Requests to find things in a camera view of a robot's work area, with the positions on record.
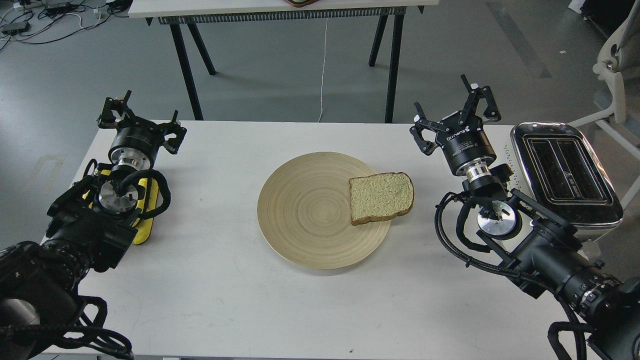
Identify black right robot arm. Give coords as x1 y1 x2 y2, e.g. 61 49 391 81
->
410 75 639 360

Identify white hanging cable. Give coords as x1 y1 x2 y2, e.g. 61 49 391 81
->
318 18 329 123

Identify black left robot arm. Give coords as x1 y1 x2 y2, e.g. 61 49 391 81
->
0 91 187 360

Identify white chrome toaster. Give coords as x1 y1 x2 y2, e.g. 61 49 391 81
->
505 121 624 242

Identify yellow sponge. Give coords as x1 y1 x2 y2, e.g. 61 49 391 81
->
81 163 159 246

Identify round wooden plate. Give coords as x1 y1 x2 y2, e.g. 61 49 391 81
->
257 152 391 270

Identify floor cables and power strip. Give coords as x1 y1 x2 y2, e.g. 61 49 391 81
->
0 0 134 51

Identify slice of bread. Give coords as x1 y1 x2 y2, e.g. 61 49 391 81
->
349 172 415 226

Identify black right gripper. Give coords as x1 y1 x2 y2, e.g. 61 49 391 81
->
409 74 502 177

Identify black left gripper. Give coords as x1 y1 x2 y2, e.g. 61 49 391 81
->
97 89 187 170

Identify white background table black legs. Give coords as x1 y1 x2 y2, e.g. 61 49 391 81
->
127 0 439 124

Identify brown object on background table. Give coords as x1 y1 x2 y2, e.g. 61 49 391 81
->
286 0 318 8

